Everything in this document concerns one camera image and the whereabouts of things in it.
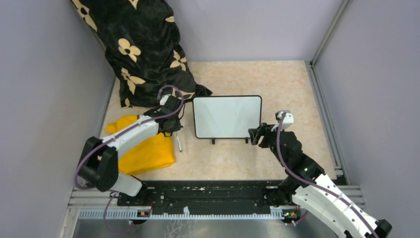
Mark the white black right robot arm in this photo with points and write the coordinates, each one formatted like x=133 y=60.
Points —
x=310 y=188

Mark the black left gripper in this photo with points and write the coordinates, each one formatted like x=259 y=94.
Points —
x=176 y=127

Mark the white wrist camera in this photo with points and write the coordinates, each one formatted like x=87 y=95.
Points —
x=284 y=119
x=164 y=99

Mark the aluminium frame rail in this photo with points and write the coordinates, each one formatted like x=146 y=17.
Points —
x=92 y=198

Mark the white whiteboard black frame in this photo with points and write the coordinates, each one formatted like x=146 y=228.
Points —
x=226 y=117

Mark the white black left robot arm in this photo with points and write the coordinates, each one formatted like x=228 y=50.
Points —
x=98 y=164

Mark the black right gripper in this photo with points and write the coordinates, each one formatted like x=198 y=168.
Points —
x=264 y=129

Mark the yellow folded cloth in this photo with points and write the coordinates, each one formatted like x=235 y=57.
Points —
x=140 y=148

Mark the white marker pen body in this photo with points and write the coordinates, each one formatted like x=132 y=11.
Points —
x=179 y=142

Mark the black floral blanket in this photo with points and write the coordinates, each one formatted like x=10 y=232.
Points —
x=142 y=46

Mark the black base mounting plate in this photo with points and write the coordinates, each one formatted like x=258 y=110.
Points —
x=214 y=197

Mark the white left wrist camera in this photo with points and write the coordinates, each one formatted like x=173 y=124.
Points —
x=164 y=99

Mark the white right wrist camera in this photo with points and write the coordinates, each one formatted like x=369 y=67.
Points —
x=284 y=119

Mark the white slotted cable duct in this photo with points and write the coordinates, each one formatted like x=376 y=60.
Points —
x=134 y=214

